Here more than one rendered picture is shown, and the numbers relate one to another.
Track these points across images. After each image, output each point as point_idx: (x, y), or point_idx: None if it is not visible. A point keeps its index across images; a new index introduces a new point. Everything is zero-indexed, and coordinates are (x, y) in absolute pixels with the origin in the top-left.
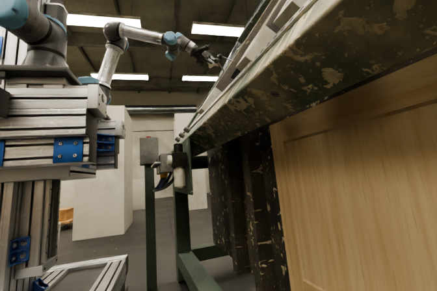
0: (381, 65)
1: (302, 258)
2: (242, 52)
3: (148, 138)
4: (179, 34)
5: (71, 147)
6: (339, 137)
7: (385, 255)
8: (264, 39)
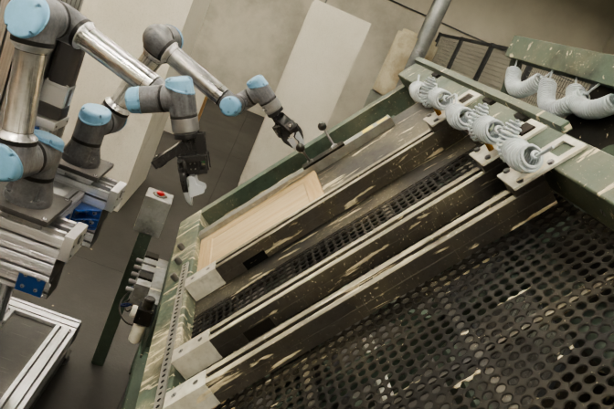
0: None
1: None
2: (278, 235)
3: (157, 200)
4: (258, 84)
5: (33, 281)
6: None
7: None
8: (200, 352)
